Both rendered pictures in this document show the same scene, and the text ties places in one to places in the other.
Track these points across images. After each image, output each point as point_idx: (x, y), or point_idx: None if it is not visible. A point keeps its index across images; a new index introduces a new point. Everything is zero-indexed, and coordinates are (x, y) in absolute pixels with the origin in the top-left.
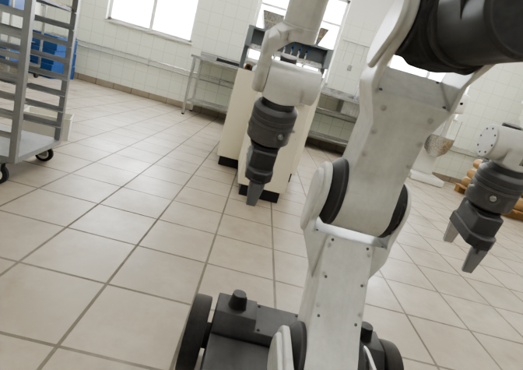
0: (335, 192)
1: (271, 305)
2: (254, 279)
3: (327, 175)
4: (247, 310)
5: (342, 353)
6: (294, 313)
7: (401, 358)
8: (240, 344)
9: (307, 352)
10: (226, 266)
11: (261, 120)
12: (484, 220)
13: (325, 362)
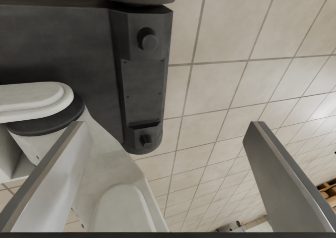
0: None
1: (215, 59)
2: (250, 41)
3: None
4: (142, 51)
5: (33, 159)
6: (163, 91)
7: (138, 154)
8: (106, 45)
9: (14, 134)
10: (272, 9)
11: None
12: None
13: (20, 146)
